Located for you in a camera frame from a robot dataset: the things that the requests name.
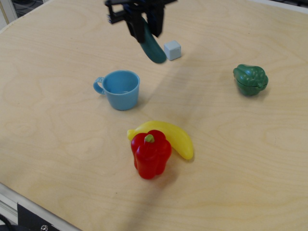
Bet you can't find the black corner bracket with screw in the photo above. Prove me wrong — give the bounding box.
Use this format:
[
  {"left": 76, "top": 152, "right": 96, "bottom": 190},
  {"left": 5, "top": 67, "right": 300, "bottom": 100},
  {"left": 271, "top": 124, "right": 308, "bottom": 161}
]
[{"left": 17, "top": 203, "right": 59, "bottom": 231}]

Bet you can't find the dark green toy cucumber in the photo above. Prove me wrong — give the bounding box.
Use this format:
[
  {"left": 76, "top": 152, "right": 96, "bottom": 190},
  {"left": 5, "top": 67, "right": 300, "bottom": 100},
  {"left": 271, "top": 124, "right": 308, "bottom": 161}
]
[{"left": 140, "top": 19, "right": 167, "bottom": 64}]

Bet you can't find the green toy bell pepper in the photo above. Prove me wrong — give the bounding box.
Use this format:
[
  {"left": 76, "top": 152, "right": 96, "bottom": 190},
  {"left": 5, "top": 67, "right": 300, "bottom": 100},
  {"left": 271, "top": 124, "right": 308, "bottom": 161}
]
[{"left": 233, "top": 64, "right": 269, "bottom": 96}]

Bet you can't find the light blue small cube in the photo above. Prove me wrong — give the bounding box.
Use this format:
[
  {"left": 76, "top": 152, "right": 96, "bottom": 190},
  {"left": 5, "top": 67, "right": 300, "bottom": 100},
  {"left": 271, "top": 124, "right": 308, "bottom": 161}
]
[{"left": 164, "top": 40, "right": 181, "bottom": 61}]

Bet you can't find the yellow toy banana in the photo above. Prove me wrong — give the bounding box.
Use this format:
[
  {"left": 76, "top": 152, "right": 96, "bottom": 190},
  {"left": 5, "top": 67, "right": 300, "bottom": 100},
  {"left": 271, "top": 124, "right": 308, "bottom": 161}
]
[{"left": 127, "top": 120, "right": 194, "bottom": 160}]

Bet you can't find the aluminium table edge frame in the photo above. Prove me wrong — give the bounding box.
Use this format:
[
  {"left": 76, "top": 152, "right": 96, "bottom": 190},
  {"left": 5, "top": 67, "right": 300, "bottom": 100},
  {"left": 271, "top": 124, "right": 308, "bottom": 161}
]
[{"left": 0, "top": 184, "right": 79, "bottom": 231}]

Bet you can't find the light blue plastic cup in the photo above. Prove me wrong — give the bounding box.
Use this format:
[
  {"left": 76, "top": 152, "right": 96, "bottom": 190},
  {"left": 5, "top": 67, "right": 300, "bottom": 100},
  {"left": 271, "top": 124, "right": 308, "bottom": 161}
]
[{"left": 93, "top": 70, "right": 140, "bottom": 111}]

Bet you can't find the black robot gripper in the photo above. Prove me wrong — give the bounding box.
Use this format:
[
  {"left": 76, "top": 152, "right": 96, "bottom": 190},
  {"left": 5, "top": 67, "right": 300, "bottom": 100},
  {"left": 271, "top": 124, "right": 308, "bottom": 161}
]
[{"left": 104, "top": 0, "right": 176, "bottom": 43}]

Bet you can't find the red toy bell pepper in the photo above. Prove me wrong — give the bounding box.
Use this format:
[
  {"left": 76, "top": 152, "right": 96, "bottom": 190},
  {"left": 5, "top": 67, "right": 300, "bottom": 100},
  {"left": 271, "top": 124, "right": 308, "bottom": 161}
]
[{"left": 131, "top": 130, "right": 172, "bottom": 180}]

